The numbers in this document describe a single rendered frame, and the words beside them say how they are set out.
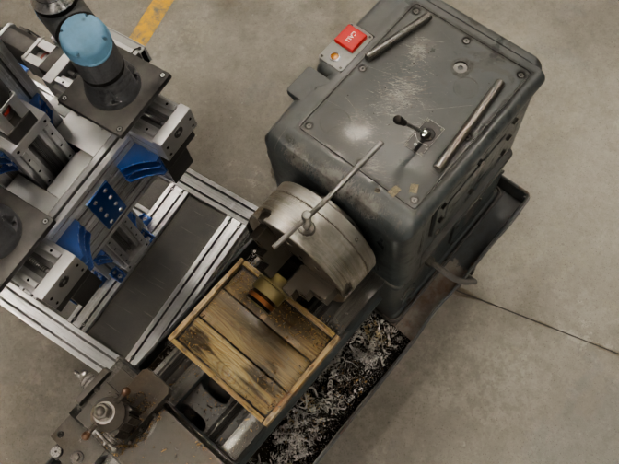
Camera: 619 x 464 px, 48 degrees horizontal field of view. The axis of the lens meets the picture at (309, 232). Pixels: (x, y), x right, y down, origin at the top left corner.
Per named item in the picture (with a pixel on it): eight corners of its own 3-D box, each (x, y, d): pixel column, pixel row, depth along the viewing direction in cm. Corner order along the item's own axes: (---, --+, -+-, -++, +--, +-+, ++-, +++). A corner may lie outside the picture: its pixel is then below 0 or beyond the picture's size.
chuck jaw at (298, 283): (310, 253, 172) (347, 280, 167) (314, 262, 176) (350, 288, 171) (281, 287, 169) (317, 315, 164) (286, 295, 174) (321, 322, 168)
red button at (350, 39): (349, 28, 179) (348, 23, 177) (367, 40, 177) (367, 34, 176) (333, 43, 178) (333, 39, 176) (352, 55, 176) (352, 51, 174)
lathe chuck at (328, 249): (275, 217, 195) (267, 173, 165) (363, 288, 189) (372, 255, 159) (253, 241, 193) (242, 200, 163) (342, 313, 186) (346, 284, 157)
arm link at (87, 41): (92, 93, 176) (71, 61, 164) (66, 58, 181) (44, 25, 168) (132, 67, 178) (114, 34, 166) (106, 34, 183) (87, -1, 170)
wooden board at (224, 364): (243, 261, 199) (240, 256, 195) (341, 340, 188) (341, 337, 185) (170, 341, 192) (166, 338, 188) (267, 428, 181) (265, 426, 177)
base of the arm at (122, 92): (75, 95, 188) (60, 74, 179) (109, 54, 192) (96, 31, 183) (118, 120, 184) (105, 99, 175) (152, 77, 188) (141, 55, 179)
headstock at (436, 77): (395, 59, 220) (401, -29, 184) (524, 142, 206) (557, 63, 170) (271, 194, 206) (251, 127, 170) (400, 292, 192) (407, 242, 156)
